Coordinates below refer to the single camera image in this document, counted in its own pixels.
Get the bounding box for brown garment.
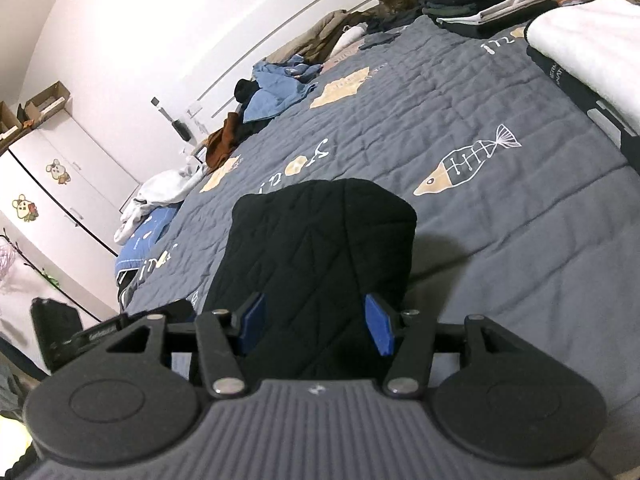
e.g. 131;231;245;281
205;112;243;171

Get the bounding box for white wardrobe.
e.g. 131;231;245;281
0;112;143;321

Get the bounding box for black crumpled garment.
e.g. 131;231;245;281
233;79;281;141

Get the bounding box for black coat rack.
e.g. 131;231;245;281
0;227;113;321

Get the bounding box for black folded garment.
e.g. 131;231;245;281
530;45;640;178

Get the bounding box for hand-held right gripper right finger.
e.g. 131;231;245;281
364;292;518;401

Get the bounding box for black quilted jacket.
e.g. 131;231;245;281
187;177;418;381

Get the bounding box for dark crumpled garment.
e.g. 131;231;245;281
367;10;426;36

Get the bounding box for mouse sticker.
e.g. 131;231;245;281
12;194;40;222
46;159;72;185

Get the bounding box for small white garment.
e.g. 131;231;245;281
335;25;363;48

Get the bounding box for pink wire object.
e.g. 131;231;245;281
0;237;21;286

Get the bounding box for blue denim garment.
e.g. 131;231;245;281
242;55;321;123

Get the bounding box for black cylindrical device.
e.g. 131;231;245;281
151;97;193;141

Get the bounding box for white folded towel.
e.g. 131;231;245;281
527;0;640;133

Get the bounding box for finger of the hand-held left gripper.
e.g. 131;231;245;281
122;299;197;327

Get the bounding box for open cardboard box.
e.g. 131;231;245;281
0;101;23;141
24;80;71;123

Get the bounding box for small dark grey garment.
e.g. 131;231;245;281
357;32;401;51

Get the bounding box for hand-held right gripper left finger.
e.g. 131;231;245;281
106;290;267;401

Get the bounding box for beige garment pile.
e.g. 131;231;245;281
265;7;386;63

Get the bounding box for white crumpled garment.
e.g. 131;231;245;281
114;157;211;246

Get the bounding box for white bed headboard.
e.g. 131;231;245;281
190;0;413;131

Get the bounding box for grey printed quilt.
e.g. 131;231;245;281
117;7;640;480

